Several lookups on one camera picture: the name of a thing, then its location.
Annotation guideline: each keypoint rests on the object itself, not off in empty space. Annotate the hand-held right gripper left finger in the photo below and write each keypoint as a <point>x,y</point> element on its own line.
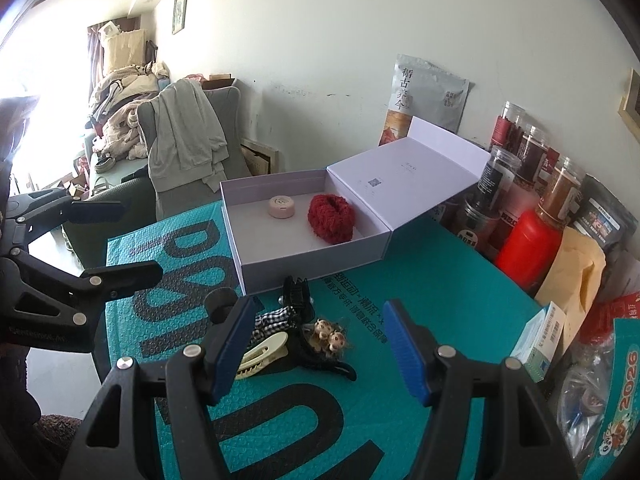
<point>232,350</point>

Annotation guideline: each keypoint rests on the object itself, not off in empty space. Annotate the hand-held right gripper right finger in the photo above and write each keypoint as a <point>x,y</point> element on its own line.
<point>405,355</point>

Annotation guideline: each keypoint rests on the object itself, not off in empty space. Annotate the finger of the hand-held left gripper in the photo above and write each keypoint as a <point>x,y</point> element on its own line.
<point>97,211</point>
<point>125,277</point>

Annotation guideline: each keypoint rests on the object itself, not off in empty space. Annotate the cream hair clip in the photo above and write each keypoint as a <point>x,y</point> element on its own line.
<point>265,355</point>

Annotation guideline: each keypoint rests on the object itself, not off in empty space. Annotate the black white checkered bow clip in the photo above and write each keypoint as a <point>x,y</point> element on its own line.
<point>275,320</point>

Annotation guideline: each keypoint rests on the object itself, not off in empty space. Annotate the black claw clip with flowers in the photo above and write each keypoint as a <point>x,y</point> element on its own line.
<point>320,361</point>

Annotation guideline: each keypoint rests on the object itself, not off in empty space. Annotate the small black claw clip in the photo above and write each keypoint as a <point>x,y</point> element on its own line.
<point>296,290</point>

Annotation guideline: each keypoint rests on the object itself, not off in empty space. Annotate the white cardboard box with lid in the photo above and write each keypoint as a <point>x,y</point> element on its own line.
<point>400,170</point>

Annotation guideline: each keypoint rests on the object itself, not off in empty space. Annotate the dark green armchair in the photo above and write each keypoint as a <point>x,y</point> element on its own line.
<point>120,195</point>

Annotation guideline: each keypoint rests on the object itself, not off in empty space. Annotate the teal mat with black letters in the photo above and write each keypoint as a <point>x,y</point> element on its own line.
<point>440,280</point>

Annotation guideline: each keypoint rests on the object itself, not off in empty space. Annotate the pile of clothes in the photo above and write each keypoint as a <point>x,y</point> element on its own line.
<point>125,100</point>

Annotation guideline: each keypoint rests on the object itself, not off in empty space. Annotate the grey garment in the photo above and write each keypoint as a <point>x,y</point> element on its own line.
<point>185,130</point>

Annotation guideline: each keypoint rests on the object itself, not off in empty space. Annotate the white blue medicine box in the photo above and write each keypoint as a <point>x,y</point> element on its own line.
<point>542,340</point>

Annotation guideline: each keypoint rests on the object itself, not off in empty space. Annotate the short jar with black label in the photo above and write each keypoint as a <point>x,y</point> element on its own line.
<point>472,227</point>

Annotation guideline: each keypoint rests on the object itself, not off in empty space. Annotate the pink round compact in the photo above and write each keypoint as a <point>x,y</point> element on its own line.
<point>281,207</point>

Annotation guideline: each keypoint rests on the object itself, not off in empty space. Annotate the red fuzzy scrunchie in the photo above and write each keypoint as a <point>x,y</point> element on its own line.
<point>330,217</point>

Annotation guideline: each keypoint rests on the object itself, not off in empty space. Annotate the grey office chair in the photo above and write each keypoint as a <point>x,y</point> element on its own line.
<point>235,125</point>

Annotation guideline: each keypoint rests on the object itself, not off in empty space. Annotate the red bottle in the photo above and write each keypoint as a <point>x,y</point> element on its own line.
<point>530,250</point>

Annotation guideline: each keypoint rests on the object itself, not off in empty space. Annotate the leaning wooden framed picture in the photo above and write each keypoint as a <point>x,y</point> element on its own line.
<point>260,157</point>

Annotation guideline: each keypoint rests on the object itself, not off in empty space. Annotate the brown textured cloth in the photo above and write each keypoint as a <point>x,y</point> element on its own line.
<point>55,437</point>

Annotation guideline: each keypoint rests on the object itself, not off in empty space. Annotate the brown cardboard box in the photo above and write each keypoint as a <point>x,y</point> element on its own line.
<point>217,81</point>

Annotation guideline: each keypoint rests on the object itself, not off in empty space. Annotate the clear plastic bag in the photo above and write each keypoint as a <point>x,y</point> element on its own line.
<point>582,400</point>

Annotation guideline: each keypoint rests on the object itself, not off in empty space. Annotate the pink bottle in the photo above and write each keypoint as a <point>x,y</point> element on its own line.
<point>517,207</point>

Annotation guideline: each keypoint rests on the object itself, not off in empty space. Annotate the yellow paper bag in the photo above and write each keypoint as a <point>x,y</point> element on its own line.
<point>575,280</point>

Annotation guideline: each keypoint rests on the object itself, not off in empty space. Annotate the clear jar with black label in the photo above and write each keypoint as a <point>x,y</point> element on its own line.
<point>495,175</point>

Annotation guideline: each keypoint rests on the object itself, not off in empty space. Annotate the teal printed carton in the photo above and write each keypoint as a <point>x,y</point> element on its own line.
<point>620,400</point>

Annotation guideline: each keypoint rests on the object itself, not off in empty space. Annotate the red snack packet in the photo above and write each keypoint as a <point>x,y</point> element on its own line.
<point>625,306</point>

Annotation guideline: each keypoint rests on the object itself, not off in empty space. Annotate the clear jar with brown contents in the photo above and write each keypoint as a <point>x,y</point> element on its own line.
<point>560,190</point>

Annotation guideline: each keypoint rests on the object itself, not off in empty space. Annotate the clear jar with dark contents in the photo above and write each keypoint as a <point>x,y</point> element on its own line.
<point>532,152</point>

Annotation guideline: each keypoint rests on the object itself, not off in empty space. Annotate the black printed bag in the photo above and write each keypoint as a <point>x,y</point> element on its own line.
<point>602,215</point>

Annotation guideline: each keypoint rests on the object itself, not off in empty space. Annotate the clear jar with red contents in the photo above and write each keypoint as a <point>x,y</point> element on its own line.
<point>505,130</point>

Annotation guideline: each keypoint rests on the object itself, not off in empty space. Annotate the grey standing pouch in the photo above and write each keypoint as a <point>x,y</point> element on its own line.
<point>430,90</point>

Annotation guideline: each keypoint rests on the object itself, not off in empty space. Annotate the small dark wall picture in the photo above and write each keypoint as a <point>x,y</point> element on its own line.
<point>180,10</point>

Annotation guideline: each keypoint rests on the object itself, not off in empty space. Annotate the gold picture frame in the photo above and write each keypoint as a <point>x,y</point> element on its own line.
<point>630,95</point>

